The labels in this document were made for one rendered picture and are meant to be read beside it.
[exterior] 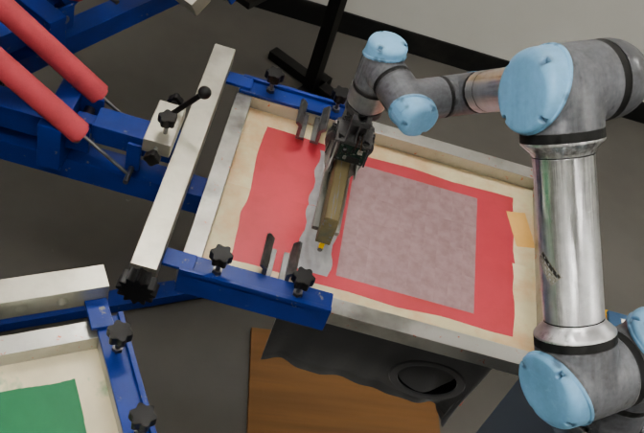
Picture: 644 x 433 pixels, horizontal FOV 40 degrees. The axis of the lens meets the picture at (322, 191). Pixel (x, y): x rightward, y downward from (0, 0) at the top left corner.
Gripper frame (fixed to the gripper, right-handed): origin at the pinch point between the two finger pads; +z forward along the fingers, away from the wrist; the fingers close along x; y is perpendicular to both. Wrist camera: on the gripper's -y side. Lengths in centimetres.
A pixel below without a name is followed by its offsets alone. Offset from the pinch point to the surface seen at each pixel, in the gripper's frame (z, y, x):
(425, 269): 13.6, 8.6, 24.1
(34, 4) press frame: 4, -28, -75
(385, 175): 13.5, -16.0, 12.6
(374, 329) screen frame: 11.6, 29.0, 14.0
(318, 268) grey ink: 13.2, 16.7, 1.3
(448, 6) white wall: 80, -201, 43
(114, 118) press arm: 4.8, -0.8, -47.7
